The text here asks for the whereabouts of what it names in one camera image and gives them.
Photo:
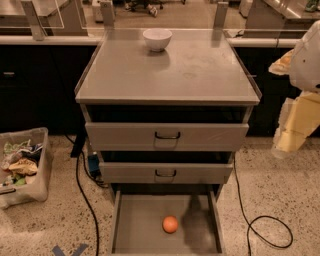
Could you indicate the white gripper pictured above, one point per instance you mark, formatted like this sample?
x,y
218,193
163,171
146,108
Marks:
x,y
306,65

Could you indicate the orange fruit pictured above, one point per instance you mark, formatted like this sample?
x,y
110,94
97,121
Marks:
x,y
170,224

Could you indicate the grey metal drawer cabinet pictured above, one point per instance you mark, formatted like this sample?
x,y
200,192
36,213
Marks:
x,y
197,78

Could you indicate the top grey drawer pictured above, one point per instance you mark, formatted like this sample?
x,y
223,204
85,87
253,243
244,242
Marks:
x,y
166,136

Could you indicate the grey drawer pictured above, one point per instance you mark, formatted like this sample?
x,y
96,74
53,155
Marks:
x,y
165,173
137,225
166,136

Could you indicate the bottom grey drawer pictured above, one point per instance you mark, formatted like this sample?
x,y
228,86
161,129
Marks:
x,y
137,225

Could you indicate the middle grey drawer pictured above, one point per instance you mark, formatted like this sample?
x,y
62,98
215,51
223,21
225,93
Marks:
x,y
165,173

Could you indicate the white ceramic bowl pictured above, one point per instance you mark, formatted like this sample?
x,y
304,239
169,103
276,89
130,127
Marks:
x,y
157,39

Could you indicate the blue power box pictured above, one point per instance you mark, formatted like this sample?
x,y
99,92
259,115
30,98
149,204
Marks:
x,y
93,165

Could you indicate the clear plastic storage bin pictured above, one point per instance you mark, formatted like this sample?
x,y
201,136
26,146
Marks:
x,y
32,144

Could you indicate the crumpled yellow snack bag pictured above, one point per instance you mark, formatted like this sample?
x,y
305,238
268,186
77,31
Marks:
x,y
24,166

